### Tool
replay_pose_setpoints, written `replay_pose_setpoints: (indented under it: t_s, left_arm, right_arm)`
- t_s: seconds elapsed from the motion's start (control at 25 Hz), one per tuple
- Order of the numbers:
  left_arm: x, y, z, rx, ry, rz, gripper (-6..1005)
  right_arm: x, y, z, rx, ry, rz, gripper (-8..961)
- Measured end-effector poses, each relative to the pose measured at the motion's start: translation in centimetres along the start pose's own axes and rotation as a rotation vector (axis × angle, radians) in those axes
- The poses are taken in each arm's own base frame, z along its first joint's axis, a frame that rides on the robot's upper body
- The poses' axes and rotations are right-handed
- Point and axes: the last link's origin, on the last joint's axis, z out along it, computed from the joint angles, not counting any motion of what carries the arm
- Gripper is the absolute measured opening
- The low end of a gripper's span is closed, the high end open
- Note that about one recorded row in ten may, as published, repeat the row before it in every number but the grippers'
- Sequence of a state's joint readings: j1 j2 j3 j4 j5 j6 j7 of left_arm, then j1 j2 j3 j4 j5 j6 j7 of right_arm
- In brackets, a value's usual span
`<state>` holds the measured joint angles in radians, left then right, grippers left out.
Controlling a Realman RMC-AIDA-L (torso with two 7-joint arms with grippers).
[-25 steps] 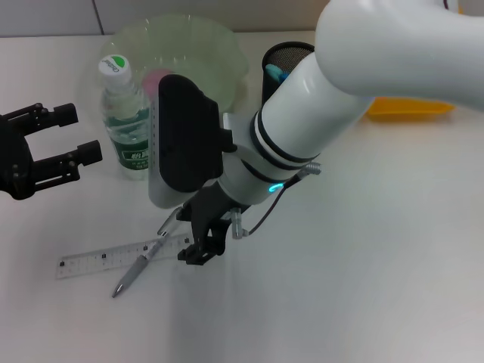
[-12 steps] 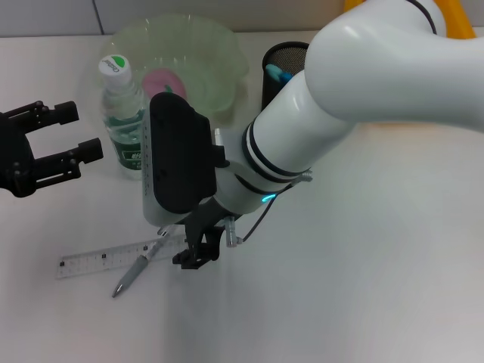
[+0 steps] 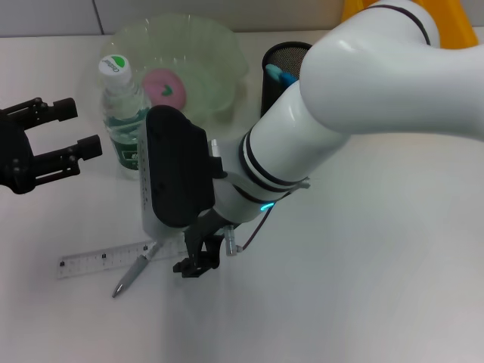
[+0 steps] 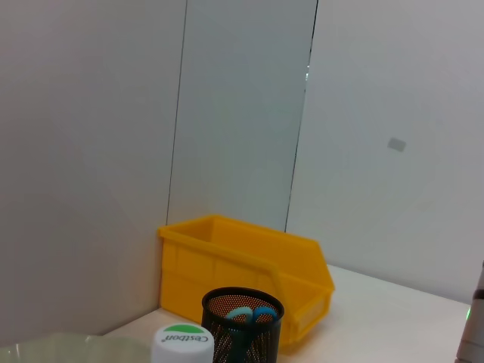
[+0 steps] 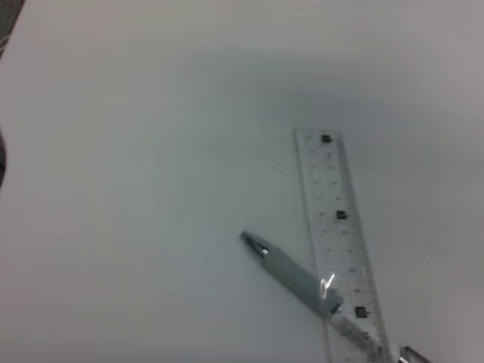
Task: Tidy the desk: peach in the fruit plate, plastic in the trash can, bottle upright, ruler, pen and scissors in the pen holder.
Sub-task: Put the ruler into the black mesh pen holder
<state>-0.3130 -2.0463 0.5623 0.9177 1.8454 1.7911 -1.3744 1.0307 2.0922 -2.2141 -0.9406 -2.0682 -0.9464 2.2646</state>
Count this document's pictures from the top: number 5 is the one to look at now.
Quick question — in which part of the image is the silver ballpoint pen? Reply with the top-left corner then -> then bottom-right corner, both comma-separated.
240,231 -> 434,363

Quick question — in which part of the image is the clear plastic ruler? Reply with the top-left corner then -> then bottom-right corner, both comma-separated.
293,128 -> 392,363

